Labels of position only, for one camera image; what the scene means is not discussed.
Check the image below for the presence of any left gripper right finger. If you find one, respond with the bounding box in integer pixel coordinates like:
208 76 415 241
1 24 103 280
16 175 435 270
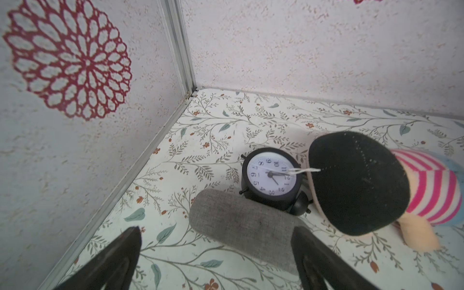
291 226 377 290

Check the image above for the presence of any small black alarm clock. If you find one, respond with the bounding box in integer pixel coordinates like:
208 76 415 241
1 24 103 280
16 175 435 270
239 147 312 216

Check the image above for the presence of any plush doll striped shirt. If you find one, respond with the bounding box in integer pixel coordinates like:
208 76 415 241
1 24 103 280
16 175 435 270
307 132 464 252

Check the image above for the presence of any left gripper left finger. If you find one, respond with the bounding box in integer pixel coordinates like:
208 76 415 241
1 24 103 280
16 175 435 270
56 227 142 290

